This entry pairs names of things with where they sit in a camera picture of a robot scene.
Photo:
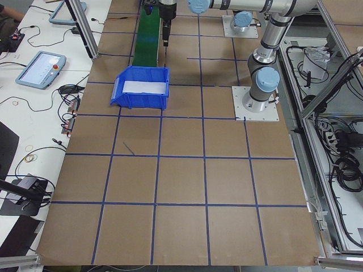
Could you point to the blue left plastic bin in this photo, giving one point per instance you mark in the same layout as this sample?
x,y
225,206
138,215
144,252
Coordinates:
x,y
141,100

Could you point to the aluminium frame post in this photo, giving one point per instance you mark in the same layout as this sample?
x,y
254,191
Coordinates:
x,y
78,15

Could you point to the teach pendant tablet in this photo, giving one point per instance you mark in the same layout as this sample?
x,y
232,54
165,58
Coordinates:
x,y
42,70
62,16

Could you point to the white foam bin liner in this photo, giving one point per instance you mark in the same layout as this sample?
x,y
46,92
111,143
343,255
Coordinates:
x,y
138,87

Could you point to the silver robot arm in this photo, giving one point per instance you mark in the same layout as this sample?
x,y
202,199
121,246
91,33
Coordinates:
x,y
241,18
265,79

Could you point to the far teach pendant tablet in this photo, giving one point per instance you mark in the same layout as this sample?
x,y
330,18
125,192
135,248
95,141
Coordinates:
x,y
62,16

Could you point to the near teach pendant tablet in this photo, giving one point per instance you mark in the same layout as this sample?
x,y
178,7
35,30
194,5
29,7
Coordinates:
x,y
42,70

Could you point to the black power adapter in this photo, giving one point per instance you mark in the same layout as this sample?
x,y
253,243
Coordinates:
x,y
75,31

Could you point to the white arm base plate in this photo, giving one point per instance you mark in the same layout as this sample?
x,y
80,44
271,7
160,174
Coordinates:
x,y
230,30
247,109

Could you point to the green conveyor belt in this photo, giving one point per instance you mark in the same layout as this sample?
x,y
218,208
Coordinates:
x,y
147,43

